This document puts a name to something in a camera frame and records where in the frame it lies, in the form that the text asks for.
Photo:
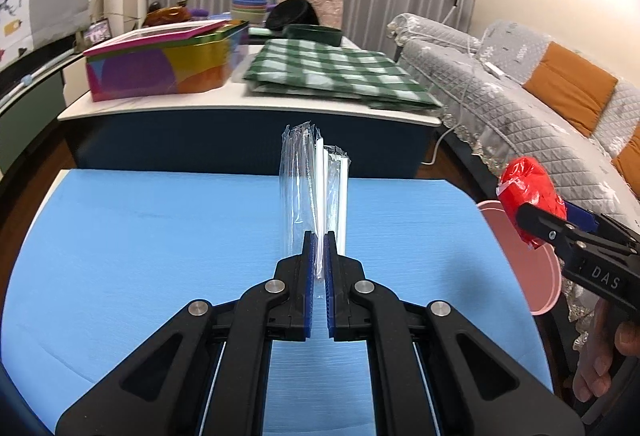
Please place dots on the dark green bowl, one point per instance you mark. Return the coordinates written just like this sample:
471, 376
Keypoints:
312, 35

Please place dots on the white top coffee table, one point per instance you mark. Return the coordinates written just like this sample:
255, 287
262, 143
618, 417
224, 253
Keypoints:
200, 141

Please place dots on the small photo frame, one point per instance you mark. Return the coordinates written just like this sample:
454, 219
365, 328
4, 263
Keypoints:
97, 32

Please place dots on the orange cushion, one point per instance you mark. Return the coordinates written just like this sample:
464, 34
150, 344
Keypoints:
630, 161
570, 86

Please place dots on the grey deer print cover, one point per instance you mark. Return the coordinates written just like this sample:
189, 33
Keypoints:
55, 1

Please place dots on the colourful tin box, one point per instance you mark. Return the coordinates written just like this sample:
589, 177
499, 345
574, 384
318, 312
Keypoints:
150, 71

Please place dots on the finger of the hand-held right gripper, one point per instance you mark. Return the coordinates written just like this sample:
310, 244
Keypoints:
580, 215
542, 223

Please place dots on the bundle of clear straws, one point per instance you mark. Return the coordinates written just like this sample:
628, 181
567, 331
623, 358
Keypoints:
300, 176

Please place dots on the dark green cabinet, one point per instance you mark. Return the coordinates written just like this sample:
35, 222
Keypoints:
30, 126

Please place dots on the blue table mat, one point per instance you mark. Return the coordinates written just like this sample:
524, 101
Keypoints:
150, 266

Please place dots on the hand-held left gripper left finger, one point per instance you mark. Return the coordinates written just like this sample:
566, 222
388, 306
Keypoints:
310, 266

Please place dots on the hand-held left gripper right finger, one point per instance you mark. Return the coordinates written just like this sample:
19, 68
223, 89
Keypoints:
330, 276

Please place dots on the pink quilted basket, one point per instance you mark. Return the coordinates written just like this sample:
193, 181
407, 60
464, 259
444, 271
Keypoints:
330, 3

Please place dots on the small red plastic bag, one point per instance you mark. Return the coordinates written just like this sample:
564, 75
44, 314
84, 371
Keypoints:
530, 181

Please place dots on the brown teapot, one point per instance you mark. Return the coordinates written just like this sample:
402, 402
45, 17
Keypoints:
165, 15

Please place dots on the person's right hand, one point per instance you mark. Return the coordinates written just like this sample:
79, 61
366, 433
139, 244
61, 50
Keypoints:
595, 366

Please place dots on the pink plastic bin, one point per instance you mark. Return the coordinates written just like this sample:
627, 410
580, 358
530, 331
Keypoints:
530, 276

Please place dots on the stack of coloured bowls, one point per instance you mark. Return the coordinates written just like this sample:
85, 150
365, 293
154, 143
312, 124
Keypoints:
247, 10

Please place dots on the white power strip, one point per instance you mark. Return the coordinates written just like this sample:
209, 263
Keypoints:
492, 68

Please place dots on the green checked cloth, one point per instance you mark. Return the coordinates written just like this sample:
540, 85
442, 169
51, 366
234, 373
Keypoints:
330, 71

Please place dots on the grey quilted sofa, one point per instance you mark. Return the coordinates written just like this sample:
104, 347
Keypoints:
500, 96

